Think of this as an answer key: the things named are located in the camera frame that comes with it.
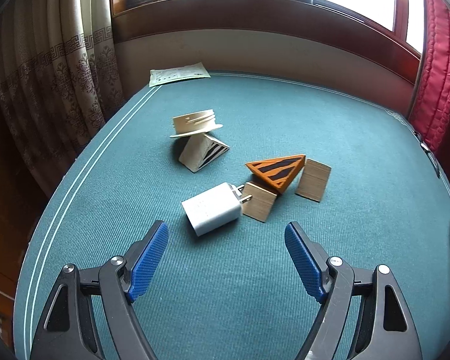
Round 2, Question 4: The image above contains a tan wooden wedge block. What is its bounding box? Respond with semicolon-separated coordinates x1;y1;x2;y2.
295;158;332;203

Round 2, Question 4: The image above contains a small tan wooden block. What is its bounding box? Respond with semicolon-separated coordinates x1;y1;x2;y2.
241;182;277;223

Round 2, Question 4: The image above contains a white usb wall charger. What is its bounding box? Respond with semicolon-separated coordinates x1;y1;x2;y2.
181;182;252;236

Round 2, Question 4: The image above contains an orange striped wedge block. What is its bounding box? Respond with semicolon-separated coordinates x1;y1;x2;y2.
245;154;305;194

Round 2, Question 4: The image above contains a black metal table clip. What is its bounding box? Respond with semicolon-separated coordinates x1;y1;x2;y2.
414;131;441;178

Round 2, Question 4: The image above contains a white striped wedge block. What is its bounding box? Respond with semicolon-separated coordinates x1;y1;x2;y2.
178;133;230;173

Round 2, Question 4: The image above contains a beige threaded plastic cap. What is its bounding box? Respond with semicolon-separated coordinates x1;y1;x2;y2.
170;109;223;138

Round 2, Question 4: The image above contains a patterned beige curtain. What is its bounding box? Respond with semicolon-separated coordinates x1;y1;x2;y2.
0;0;125;195

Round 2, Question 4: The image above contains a red quilted cushion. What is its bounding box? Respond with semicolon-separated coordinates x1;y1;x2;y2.
409;0;450;153

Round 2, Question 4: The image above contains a printed paper sheet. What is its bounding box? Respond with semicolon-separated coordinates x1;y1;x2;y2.
148;63;210;87

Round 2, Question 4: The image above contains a dark wooden window frame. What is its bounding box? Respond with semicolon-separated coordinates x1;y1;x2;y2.
109;0;420;84

